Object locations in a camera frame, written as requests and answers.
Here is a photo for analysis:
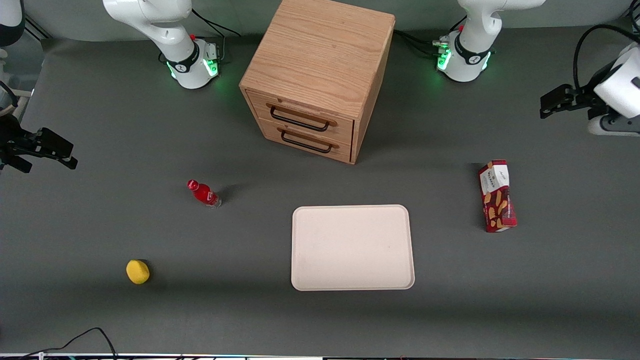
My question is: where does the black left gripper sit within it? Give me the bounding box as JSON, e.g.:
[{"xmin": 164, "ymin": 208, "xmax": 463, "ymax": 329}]
[{"xmin": 539, "ymin": 84, "xmax": 609, "ymax": 121}]

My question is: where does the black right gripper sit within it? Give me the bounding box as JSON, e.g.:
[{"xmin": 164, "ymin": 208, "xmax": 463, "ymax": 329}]
[{"xmin": 0, "ymin": 114, "xmax": 79, "ymax": 174}]

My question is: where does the red cookie box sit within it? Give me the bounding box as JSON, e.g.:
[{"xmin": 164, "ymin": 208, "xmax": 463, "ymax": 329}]
[{"xmin": 477, "ymin": 159, "xmax": 518, "ymax": 233}]

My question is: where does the beige rectangular tray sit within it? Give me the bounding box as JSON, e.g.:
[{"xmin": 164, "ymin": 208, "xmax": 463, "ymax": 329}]
[{"xmin": 291, "ymin": 204, "xmax": 416, "ymax": 292}]

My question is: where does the yellow lemon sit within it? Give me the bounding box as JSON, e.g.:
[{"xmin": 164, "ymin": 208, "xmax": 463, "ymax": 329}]
[{"xmin": 125, "ymin": 259, "xmax": 151, "ymax": 285}]

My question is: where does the red soda bottle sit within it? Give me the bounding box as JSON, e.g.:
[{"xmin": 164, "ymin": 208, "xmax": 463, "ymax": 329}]
[{"xmin": 186, "ymin": 179, "xmax": 222, "ymax": 209}]

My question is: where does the wooden drawer front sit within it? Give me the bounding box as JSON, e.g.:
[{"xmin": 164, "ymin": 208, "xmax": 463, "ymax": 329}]
[
  {"xmin": 257, "ymin": 117, "xmax": 353, "ymax": 165},
  {"xmin": 245, "ymin": 90, "xmax": 356, "ymax": 147}
]

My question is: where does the wooden drawer cabinet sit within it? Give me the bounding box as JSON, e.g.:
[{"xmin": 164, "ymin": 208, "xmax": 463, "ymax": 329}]
[{"xmin": 239, "ymin": 0, "xmax": 396, "ymax": 165}]

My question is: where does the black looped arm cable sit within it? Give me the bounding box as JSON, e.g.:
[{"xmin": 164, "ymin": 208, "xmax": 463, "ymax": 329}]
[{"xmin": 573, "ymin": 23, "xmax": 640, "ymax": 92}]

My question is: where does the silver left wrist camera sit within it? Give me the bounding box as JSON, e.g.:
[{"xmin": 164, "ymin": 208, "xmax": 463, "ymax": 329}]
[{"xmin": 587, "ymin": 113, "xmax": 640, "ymax": 137}]

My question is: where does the black base cable bundle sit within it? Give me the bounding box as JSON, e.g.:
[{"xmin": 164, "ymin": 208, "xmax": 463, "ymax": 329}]
[{"xmin": 394, "ymin": 29, "xmax": 447, "ymax": 57}]

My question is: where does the black thin cable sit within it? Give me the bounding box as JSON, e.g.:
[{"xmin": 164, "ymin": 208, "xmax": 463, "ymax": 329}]
[{"xmin": 19, "ymin": 327, "xmax": 119, "ymax": 360}]

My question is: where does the black drawer handle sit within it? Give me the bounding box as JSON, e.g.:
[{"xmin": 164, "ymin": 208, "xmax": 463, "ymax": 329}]
[
  {"xmin": 280, "ymin": 128, "xmax": 334, "ymax": 154},
  {"xmin": 269, "ymin": 105, "xmax": 332, "ymax": 133}
]

